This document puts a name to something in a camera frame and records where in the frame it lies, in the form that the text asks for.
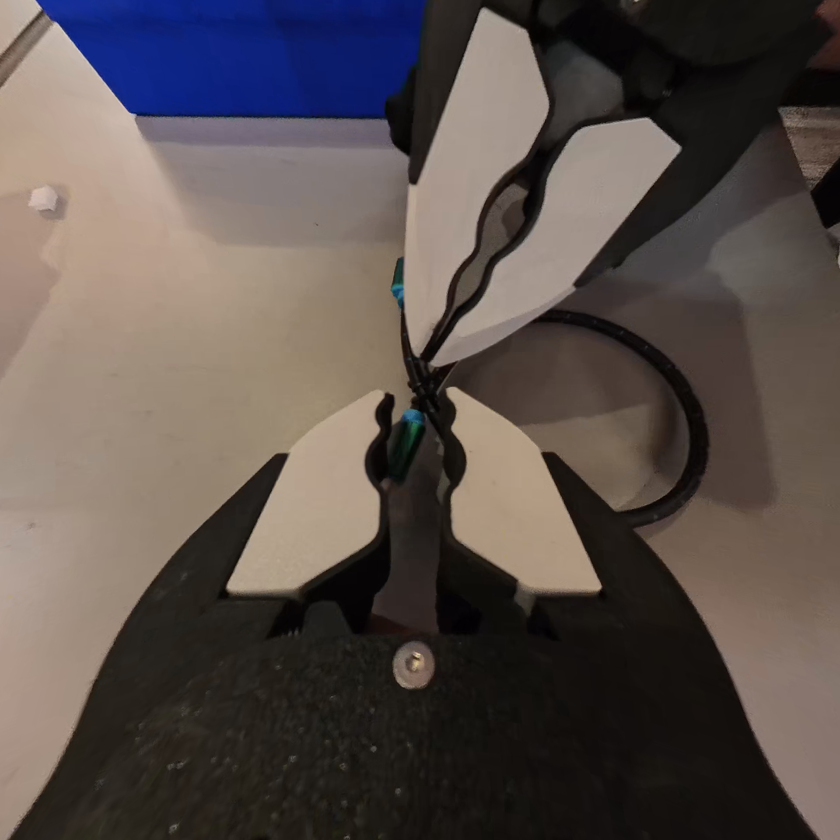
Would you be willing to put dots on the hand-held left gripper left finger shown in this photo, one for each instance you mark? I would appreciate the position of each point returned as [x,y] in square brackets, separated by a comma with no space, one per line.
[308,518]

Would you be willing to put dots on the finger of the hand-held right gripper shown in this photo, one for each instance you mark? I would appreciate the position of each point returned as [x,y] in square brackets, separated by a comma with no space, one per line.
[584,210]
[472,131]

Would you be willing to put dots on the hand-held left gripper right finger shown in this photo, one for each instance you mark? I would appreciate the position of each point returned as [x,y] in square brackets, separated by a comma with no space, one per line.
[518,518]

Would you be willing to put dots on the black twist tie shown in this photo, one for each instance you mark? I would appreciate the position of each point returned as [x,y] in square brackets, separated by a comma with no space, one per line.
[420,384]

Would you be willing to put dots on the blue storage bin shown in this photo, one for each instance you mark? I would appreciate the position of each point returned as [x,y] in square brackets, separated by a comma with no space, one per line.
[229,59]

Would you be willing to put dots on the person's right forearm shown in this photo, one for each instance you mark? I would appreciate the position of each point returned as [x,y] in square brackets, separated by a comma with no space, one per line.
[830,46]

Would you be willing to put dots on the small white plastic piece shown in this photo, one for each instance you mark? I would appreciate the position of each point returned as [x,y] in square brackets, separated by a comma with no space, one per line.
[44,199]

